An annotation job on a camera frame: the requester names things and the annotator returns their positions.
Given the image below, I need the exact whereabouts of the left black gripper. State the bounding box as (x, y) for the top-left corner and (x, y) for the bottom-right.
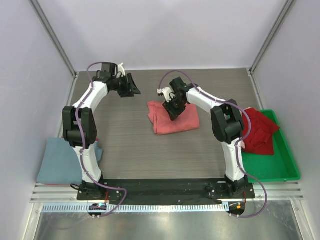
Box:
(112, 73), (141, 98)

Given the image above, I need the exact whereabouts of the salmon pink t shirt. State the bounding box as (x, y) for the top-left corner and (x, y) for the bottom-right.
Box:
(147, 101), (200, 136)

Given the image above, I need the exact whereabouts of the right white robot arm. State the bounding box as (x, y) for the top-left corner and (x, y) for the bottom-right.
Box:
(157, 77), (249, 198)

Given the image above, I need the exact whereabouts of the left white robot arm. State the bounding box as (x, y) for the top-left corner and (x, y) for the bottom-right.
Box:
(62, 62), (141, 200)

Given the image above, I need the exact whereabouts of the light pink t shirt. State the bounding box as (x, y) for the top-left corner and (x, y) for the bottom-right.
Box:
(240, 111), (246, 150)

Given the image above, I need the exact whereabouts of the dark red t shirt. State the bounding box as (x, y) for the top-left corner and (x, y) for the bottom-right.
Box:
(243, 107), (280, 156)

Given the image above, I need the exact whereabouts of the folded blue t shirt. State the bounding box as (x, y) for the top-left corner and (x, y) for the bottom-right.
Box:
(36, 138), (104, 185)

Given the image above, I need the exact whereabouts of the green plastic bin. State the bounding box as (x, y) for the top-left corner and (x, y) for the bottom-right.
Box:
(242, 109), (301, 182)

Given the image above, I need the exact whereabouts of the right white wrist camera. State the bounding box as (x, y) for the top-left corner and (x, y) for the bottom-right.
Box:
(157, 87), (176, 103)

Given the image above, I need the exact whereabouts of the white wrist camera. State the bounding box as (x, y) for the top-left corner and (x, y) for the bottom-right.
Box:
(117, 62), (126, 76)
(157, 87), (176, 103)

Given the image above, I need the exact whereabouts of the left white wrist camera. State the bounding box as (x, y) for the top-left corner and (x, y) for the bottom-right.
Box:
(117, 62), (126, 76)

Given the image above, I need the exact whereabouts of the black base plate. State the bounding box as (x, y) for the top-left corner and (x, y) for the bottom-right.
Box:
(70, 178), (256, 206)

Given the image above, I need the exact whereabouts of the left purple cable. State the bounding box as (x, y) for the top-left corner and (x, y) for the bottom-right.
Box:
(77, 61), (128, 217)

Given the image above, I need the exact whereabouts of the slotted cable duct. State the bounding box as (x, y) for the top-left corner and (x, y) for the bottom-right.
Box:
(41, 202), (229, 214)

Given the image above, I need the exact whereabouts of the aluminium front rail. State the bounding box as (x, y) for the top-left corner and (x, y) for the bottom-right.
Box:
(30, 182), (304, 203)

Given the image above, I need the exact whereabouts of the left aluminium frame post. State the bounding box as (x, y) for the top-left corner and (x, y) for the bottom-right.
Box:
(28, 0), (77, 78)

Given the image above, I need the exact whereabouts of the aluminium frame post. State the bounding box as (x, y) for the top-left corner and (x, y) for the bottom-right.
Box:
(248, 0), (296, 75)
(28, 0), (77, 78)

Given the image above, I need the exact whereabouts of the right aluminium frame post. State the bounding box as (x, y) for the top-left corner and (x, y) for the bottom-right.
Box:
(248, 0), (296, 75)

